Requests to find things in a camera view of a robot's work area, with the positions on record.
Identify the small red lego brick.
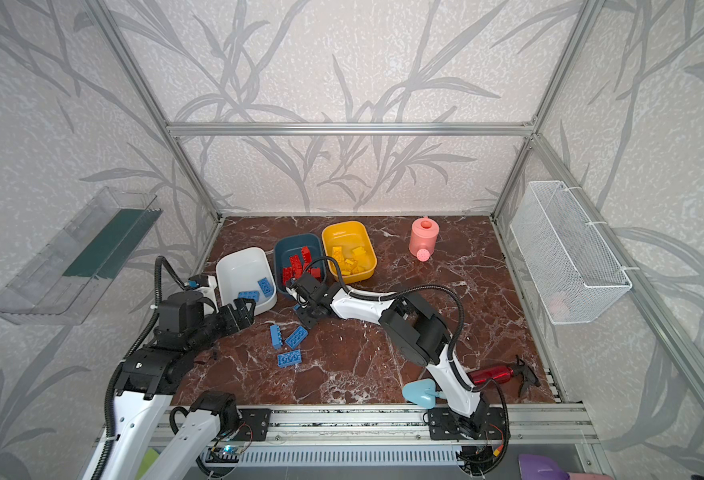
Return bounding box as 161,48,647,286
310,268,323,281

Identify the red lego brick top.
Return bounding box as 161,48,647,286
289,255,304,278

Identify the blue lego brick diagonal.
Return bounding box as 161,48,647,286
285,326,308,350

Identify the yellow curved lego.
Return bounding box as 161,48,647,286
331,246,345,264

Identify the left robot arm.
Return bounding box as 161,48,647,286
84,256,256,479

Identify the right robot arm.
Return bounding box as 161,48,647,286
286,272,509,442

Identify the white plastic bin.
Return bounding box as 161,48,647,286
216,247,277,315

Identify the teal plastic bin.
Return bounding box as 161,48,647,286
273,232,329,289

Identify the blue lego brick bottom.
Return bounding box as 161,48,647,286
277,350,302,368

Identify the yellow plastic bin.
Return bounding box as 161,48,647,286
321,220,378,284

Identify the pink toy watering can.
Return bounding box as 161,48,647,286
409,217,440,262

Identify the light blue toy shovel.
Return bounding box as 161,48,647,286
402,378,446,410

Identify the purple toy object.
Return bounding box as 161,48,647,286
518,454,570,480

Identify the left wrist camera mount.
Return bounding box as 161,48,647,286
187,273,218,303

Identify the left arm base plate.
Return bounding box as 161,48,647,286
231,408,272,442

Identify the clear acrylic wall shelf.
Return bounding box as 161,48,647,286
0,187,162,326

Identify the green toy spatula wooden handle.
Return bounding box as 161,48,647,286
135,448,160,480

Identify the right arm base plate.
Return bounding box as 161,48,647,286
425,406,508,441

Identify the aluminium front rail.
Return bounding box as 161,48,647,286
141,403,600,448

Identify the white wire basket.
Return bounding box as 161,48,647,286
510,180,632,325

